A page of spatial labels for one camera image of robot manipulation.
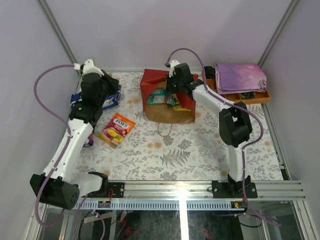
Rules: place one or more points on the purple Fox's candy bag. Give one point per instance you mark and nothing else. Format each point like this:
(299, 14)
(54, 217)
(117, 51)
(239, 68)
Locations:
(89, 141)

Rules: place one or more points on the orange Fox's candy bag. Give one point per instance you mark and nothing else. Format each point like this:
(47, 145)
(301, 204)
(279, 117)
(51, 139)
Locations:
(116, 130)

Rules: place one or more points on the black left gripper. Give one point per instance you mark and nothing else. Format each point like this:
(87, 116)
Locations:
(111, 83)

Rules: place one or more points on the blue grey cable duct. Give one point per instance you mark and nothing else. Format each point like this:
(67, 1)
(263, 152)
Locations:
(156, 205)

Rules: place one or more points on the yellow snack packet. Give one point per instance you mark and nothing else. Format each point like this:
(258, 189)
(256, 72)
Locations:
(180, 108)

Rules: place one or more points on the red brown paper bag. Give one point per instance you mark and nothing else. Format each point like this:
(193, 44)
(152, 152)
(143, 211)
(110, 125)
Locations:
(162, 107)

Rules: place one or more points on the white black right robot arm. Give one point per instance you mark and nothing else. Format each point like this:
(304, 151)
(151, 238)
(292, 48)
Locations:
(234, 122)

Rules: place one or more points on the dark packet in tray corner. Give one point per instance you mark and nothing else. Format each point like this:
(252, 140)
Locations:
(210, 72)

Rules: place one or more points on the orange wooden compartment tray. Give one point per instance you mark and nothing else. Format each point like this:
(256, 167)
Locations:
(260, 97)

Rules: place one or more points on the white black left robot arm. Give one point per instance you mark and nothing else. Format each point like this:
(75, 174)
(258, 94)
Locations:
(54, 186)

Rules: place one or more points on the dark green gold packet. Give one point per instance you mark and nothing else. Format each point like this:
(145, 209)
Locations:
(247, 95)

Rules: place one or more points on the teal green snack packet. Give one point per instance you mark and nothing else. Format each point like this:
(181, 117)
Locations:
(162, 96)

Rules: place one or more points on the aluminium front rail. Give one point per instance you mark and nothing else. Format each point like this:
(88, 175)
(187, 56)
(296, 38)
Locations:
(264, 190)

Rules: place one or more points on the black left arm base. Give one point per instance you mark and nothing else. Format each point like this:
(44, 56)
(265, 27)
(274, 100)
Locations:
(110, 188)

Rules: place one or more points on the blue white snack packet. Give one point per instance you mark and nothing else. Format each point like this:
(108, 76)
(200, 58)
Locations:
(110, 102)

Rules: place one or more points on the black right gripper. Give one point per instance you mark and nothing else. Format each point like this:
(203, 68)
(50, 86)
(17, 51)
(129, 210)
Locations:
(169, 80)

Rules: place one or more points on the purple princess print cloth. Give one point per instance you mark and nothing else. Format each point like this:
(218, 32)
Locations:
(239, 78)

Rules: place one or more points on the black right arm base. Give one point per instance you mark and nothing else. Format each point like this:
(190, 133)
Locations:
(231, 189)

